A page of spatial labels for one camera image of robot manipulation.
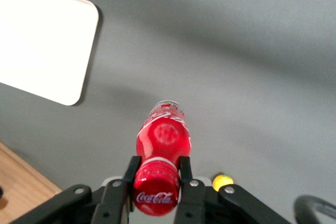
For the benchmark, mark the red coke bottle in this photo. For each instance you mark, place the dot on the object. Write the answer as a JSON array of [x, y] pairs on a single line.
[[162, 142]]

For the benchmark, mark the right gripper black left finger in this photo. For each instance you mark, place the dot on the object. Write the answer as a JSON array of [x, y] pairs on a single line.
[[110, 203]]

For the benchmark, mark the white rectangular tray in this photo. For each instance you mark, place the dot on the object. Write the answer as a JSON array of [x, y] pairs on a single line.
[[39, 40]]

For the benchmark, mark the light wooden box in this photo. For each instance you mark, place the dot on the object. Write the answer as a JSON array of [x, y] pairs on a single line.
[[21, 182]]

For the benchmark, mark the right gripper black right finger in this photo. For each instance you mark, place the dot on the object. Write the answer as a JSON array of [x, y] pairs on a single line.
[[191, 205]]

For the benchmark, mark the yellow toy lemon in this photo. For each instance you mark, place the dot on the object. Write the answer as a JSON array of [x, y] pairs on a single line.
[[220, 180]]

